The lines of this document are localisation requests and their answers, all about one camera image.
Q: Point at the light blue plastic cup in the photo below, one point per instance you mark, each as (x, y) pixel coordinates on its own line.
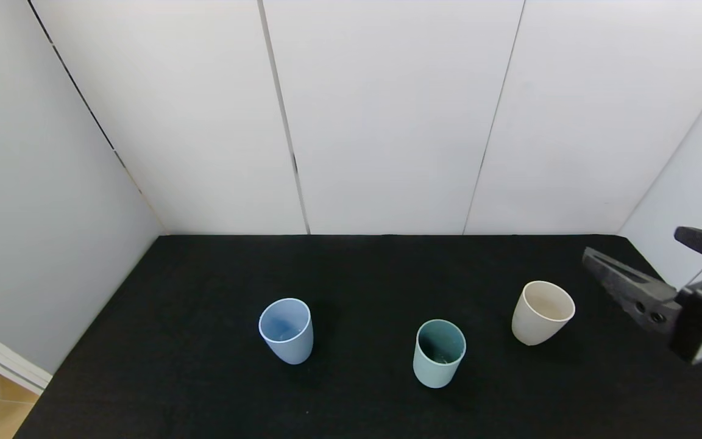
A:
(287, 347)

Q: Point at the black table cloth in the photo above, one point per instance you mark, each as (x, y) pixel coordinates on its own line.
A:
(205, 366)

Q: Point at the white floor rail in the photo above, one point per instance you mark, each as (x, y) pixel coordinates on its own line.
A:
(3, 360)

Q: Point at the teal green plastic cup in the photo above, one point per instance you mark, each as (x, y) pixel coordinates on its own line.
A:
(436, 372)

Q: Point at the beige plastic cup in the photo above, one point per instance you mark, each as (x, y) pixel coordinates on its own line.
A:
(531, 329)

